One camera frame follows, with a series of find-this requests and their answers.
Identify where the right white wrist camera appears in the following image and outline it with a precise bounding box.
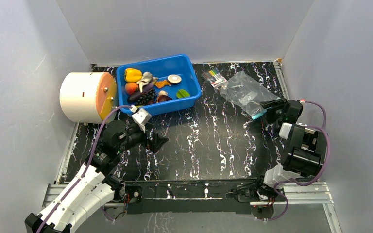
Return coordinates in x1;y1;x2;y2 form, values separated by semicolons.
279;123;292;140

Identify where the round white brown slice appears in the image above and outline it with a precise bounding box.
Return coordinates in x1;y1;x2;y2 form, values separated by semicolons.
167;74;182;85

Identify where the black grape bunch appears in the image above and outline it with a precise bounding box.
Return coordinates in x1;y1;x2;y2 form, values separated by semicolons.
135;89;157;106

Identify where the small beige mushroom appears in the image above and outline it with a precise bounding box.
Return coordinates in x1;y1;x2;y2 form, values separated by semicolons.
158;90;168;96

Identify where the green leaf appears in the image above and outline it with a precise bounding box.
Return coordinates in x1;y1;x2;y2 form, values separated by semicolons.
176;89;190;99

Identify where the blue plastic bin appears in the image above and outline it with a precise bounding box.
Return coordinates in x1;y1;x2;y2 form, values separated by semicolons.
116;54;202;116

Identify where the orange peach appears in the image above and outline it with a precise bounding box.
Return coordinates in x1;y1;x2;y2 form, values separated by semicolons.
124;83;139;95

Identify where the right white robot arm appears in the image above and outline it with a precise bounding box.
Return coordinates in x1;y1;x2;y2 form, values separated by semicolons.
230;98;327;205

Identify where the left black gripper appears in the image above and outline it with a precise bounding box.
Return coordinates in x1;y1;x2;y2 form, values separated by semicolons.
117;123;168;154

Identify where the pack of coloured markers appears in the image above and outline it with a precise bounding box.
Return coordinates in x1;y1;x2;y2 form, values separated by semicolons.
202;68;227;89

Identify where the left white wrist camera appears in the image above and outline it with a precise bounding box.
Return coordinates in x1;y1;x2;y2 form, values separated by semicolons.
130;105;152;133

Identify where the purple eggplant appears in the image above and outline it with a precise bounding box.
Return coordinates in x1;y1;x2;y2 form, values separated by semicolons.
127;83;155;103

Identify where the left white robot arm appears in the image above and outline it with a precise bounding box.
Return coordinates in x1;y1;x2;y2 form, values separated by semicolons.
24;120;168;233

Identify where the purple cable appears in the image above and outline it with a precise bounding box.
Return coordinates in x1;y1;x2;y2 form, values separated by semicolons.
35;105;134;233
267;100;331;222

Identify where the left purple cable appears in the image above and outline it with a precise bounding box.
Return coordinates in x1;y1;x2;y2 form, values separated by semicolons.
35;105;134;233

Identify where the clear zip top bag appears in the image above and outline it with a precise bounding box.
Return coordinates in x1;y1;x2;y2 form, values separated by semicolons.
220;71;279;120

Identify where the orange starfish cookie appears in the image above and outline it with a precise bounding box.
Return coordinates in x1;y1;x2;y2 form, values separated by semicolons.
155;80;172;89

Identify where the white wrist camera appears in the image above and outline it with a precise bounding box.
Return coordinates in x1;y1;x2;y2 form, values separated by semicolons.
130;105;152;133
279;123;292;140

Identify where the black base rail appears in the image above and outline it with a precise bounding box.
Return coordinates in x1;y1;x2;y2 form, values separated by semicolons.
126;178;279;214

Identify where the yellow bell pepper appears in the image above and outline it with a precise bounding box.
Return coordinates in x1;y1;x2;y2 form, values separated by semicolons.
124;68;143;83

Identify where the white cylinder container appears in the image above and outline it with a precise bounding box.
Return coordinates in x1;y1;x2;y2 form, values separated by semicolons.
59;72;118;124

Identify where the white garlic mushroom toy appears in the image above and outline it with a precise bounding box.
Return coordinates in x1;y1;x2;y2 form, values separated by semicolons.
136;72;158;93

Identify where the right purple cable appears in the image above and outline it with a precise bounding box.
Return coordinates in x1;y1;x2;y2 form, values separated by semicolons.
267;100;331;222

